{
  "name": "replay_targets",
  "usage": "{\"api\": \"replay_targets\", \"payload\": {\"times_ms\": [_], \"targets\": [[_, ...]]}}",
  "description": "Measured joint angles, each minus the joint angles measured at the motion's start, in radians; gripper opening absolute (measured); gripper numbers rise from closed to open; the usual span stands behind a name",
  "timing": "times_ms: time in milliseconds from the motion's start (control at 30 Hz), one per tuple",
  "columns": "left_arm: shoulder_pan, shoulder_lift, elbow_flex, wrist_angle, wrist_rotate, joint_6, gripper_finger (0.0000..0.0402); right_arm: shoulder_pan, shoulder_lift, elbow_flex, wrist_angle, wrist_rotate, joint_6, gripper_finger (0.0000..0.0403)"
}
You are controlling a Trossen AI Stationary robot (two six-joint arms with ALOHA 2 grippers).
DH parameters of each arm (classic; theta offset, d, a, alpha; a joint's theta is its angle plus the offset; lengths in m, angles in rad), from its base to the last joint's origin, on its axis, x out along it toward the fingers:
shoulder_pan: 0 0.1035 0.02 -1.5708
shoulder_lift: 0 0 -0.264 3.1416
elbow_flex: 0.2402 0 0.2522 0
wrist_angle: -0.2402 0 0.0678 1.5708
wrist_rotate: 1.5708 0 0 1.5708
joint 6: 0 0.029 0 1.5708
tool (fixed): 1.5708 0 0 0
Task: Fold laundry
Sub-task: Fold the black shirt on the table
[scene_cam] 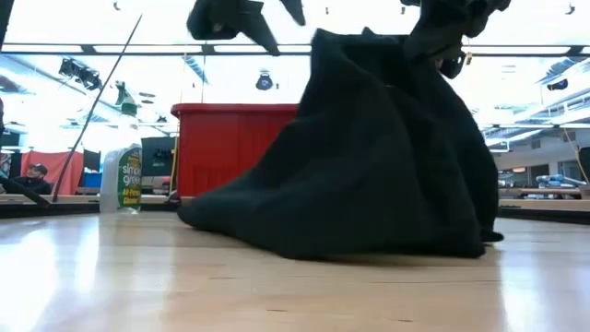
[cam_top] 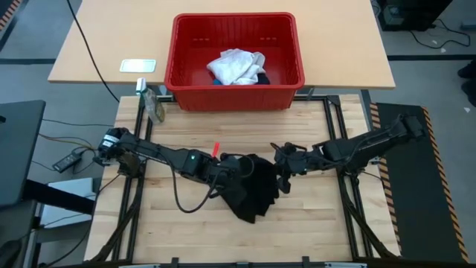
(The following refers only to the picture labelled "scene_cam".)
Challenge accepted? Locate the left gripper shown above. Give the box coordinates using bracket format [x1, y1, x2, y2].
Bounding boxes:
[186, 0, 308, 57]

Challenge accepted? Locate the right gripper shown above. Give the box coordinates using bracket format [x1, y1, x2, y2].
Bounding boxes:
[399, 0, 512, 79]

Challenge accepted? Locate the black t-shirt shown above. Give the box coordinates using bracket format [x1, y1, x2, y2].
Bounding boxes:
[177, 26, 506, 260]

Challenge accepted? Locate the red plastic laundry basket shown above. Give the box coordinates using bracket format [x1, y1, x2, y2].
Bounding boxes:
[171, 102, 300, 199]

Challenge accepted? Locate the black background monitor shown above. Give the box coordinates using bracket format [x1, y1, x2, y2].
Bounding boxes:
[140, 136, 178, 178]

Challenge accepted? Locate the black background panel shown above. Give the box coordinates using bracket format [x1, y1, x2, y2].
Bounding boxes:
[578, 146, 590, 185]

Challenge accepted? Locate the black ceiling light cluster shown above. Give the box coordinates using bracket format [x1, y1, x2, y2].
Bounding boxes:
[57, 57, 104, 91]

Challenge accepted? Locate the cleaner spray bottle green label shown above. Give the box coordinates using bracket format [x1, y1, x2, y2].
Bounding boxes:
[99, 80, 144, 215]

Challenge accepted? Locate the red cloth partition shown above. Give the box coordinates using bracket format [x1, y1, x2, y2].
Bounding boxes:
[19, 149, 86, 196]

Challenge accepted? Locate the person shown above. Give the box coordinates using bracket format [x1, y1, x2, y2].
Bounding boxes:
[9, 162, 53, 196]

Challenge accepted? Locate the round black ceiling camera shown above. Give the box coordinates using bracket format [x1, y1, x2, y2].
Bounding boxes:
[254, 69, 275, 92]

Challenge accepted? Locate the black overhead frame crossbar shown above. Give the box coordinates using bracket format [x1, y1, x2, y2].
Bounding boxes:
[0, 42, 590, 58]

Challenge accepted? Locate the thin yellow background cable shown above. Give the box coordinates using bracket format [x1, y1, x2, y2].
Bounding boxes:
[561, 126, 590, 185]

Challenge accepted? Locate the long black cable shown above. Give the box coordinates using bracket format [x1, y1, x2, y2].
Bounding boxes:
[51, 13, 145, 204]

